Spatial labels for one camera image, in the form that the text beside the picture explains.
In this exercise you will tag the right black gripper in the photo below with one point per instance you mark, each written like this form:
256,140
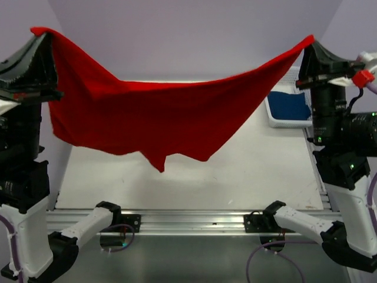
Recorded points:
326,79

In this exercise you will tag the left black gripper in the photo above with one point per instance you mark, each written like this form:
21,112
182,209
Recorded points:
27,92

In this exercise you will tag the red t shirt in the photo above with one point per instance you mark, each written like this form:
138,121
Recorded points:
101,112

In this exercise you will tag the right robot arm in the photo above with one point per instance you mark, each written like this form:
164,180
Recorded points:
346,140

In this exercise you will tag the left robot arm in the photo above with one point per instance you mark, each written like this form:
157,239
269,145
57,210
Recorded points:
36,254

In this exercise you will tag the white plastic basket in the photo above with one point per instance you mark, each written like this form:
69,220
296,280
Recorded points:
287,85

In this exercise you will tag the blue t shirt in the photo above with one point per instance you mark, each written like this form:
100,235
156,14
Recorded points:
284,106

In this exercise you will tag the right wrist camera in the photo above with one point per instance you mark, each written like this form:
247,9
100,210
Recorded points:
364,78

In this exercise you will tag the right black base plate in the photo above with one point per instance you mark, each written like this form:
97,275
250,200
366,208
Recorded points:
257,222

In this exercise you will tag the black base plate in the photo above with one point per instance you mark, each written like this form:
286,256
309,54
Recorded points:
132,220
257,222

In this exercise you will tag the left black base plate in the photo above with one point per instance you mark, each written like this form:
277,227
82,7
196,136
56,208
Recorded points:
132,220

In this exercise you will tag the aluminium mounting rail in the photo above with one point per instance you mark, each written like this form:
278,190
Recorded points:
178,222

